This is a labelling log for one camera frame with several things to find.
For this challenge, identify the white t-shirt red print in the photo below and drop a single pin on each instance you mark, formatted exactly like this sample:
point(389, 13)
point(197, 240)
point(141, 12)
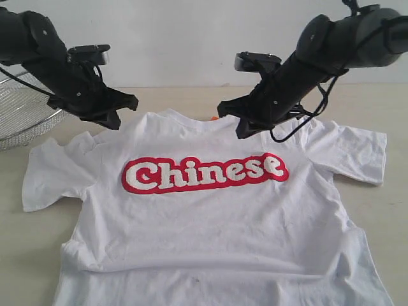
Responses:
point(181, 212)

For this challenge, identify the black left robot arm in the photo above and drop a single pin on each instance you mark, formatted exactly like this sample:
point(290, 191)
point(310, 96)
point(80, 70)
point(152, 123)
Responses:
point(29, 36)

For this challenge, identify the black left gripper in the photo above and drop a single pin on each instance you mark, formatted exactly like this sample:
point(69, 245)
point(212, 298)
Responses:
point(82, 94)

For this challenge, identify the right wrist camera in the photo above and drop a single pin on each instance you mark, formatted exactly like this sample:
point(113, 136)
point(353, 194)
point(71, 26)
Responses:
point(256, 62)

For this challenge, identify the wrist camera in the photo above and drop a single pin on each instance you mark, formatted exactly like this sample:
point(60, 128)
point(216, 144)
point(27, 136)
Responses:
point(96, 54)
point(256, 62)

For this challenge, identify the metal mesh basket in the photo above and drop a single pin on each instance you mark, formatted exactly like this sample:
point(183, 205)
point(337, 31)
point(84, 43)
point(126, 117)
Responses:
point(25, 114)

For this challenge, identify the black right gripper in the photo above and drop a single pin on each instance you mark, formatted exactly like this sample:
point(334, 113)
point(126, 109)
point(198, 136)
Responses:
point(271, 100)

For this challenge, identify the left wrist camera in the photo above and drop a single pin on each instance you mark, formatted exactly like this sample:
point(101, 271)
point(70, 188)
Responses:
point(96, 54)

